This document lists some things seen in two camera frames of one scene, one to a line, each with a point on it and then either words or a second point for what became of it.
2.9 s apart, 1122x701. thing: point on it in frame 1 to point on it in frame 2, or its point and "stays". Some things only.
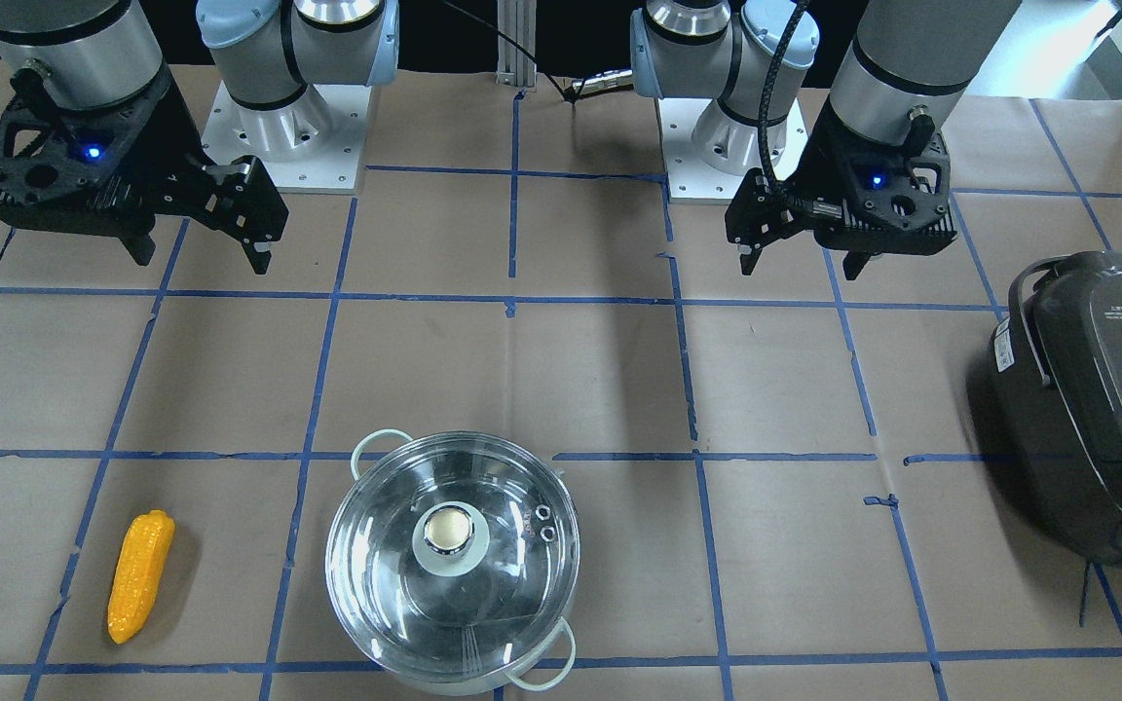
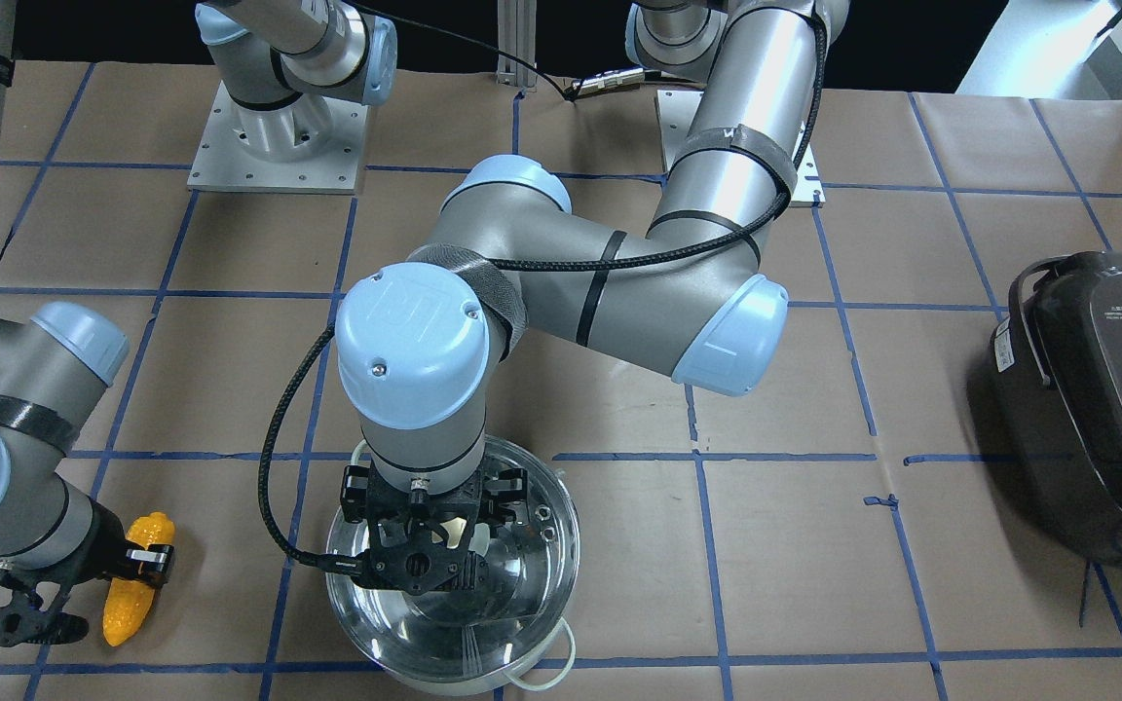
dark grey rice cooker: (1086, 387) stays
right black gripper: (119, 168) to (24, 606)
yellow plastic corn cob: (143, 560) stays
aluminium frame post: (517, 20) stays
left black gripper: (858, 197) to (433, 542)
